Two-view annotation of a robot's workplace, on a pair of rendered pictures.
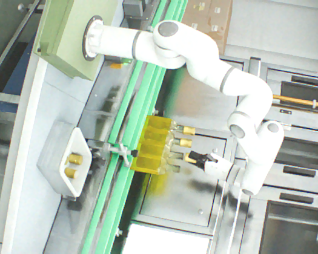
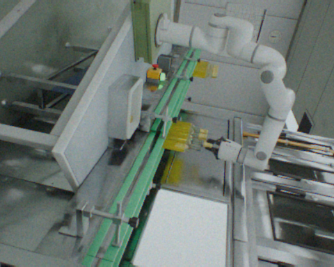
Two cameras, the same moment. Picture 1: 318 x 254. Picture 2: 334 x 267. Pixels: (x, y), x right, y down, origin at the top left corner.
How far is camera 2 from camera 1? 0.89 m
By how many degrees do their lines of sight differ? 30
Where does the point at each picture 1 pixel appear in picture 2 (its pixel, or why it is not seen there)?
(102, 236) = (143, 174)
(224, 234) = (239, 203)
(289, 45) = not seen: hidden behind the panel
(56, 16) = not seen: outside the picture
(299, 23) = not seen: hidden behind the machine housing
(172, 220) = (193, 190)
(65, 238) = (110, 170)
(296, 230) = (298, 213)
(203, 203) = (216, 182)
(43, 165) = (115, 87)
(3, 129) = (42, 128)
